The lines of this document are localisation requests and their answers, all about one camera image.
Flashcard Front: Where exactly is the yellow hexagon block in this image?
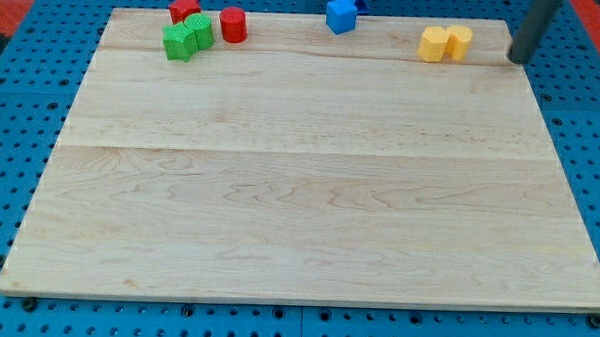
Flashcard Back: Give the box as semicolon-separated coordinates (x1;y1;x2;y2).
417;26;450;63

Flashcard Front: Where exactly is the wooden board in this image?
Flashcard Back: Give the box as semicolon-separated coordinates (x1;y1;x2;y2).
0;8;600;313

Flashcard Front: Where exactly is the blue cube block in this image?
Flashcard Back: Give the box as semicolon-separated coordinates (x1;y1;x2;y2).
326;0;358;35

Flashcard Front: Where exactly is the red cylinder block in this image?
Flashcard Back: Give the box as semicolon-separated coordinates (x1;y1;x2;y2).
219;6;248;43

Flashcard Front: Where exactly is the blue triangle block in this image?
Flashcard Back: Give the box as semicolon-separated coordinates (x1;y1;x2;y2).
350;0;370;15

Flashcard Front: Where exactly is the green star block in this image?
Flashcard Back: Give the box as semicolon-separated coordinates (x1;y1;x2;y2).
162;22;198;62

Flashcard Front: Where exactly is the green cylinder block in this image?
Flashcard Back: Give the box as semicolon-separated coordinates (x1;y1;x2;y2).
184;13;215;50

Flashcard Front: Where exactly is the red star block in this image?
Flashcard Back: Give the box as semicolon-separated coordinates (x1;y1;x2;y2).
168;0;202;24

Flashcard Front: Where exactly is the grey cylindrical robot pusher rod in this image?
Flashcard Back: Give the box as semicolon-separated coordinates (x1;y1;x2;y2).
507;0;563;65

